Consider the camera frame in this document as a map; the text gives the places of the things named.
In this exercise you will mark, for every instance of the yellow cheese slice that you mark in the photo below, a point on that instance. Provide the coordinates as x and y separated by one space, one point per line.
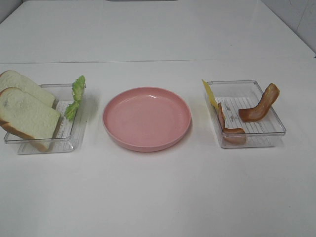
210 95

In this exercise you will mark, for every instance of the green lettuce leaf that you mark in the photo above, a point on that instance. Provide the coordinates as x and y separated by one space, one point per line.
77 93

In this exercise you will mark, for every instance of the curved bacon strip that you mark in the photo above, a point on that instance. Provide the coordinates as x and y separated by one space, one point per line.
258 112

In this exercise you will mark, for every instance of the white bread slice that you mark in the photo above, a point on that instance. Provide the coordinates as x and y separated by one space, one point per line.
14 79
25 116

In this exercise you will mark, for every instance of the pink round plate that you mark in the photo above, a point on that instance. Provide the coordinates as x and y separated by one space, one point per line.
147 119

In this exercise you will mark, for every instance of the clear left plastic tray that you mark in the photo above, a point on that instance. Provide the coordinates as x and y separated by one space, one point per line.
68 135

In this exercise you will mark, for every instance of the clear plastic tray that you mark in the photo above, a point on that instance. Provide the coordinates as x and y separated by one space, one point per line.
68 135
243 94

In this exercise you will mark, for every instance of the clear right plastic tray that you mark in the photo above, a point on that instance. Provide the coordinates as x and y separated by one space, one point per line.
243 94

